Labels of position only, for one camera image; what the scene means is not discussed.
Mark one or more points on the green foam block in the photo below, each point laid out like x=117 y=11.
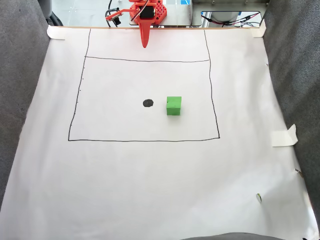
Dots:
x=173 y=106

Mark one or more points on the black dot mark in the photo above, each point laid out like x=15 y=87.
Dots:
x=148 y=103

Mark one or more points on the white cylinder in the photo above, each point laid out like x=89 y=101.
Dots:
x=223 y=16

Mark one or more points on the flat white tape piece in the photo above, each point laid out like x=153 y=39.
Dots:
x=56 y=33

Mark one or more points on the upright white tape piece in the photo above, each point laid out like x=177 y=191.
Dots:
x=258 y=31

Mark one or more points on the grey fabric panel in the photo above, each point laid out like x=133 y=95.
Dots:
x=297 y=75
x=232 y=237
x=17 y=87

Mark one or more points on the white paper sheet with lines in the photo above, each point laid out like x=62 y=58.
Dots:
x=150 y=175

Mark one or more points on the large folded white tape piece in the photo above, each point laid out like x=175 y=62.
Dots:
x=282 y=138

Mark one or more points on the orange gripper camera mount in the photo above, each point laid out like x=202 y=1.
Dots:
x=113 y=18

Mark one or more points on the metal frame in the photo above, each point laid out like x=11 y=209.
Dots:
x=225 y=6

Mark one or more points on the grey upright post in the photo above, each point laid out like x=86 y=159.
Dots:
x=46 y=7

